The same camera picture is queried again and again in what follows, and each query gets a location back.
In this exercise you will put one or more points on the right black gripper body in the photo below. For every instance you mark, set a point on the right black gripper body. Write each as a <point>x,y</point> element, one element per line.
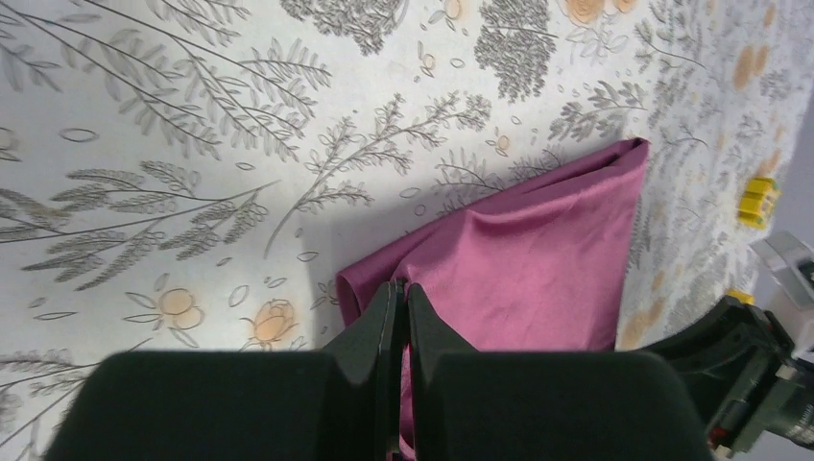
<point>737,367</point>

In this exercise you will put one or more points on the yellow block at right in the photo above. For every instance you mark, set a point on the yellow block at right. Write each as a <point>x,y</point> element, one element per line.
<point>741,297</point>

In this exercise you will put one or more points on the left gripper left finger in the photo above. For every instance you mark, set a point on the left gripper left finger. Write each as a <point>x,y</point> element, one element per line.
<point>340,402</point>

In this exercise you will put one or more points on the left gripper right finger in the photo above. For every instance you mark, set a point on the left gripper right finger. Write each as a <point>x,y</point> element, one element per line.
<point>471,405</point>

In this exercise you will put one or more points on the purple satin napkin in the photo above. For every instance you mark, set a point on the purple satin napkin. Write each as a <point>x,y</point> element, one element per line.
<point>538,267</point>

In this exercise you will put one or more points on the floral tablecloth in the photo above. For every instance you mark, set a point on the floral tablecloth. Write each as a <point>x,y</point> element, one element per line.
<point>193,175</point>

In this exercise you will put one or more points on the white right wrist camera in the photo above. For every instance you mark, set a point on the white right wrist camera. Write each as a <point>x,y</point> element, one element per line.
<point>790,262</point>

